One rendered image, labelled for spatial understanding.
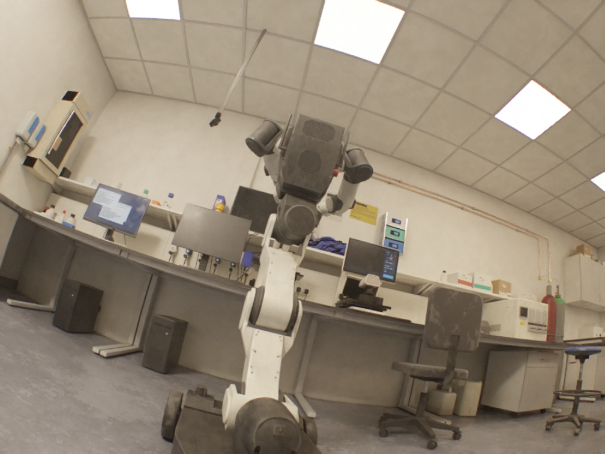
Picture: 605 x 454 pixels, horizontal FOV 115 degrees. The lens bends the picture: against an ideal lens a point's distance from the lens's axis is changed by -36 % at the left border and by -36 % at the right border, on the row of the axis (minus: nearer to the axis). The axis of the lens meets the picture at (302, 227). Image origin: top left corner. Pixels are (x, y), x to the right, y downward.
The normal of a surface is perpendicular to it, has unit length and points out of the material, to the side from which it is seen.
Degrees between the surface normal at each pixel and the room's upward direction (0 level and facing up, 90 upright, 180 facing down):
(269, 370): 60
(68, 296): 90
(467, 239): 90
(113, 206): 86
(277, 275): 64
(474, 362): 90
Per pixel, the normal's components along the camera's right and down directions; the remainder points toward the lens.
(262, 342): 0.35, -0.69
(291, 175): 0.07, 0.06
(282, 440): 0.36, -0.53
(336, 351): 0.16, -0.31
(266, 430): 0.15, -0.69
